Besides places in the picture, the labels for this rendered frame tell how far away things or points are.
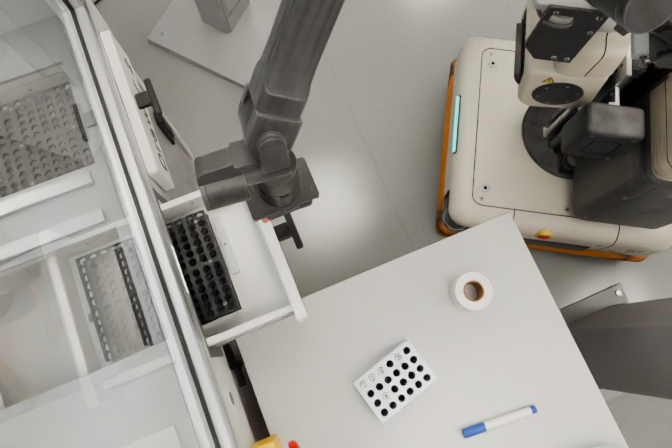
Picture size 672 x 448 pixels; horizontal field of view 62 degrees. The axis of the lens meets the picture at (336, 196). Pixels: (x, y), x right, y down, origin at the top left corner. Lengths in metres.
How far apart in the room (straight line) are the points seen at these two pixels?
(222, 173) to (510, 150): 1.16
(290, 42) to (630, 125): 0.88
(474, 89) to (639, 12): 1.05
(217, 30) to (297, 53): 1.52
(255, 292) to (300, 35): 0.53
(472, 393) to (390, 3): 1.52
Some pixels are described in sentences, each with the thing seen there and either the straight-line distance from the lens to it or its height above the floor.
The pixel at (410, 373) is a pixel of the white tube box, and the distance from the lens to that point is 1.07.
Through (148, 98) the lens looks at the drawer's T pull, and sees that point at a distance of 1.05.
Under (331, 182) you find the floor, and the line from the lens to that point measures 1.90.
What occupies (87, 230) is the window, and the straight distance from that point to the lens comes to 0.64.
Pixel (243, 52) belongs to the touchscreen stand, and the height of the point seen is 0.04.
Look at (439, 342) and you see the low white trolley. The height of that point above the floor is 0.76.
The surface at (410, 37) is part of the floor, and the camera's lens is 2.15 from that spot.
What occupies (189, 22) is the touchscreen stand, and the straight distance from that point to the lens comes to 2.16.
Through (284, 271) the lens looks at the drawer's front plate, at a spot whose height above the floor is 0.93.
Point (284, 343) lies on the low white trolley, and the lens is 1.06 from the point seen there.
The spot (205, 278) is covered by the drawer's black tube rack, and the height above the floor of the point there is 0.90.
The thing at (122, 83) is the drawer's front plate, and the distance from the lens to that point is 1.06.
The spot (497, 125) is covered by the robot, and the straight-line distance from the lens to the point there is 1.74.
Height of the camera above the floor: 1.82
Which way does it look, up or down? 75 degrees down
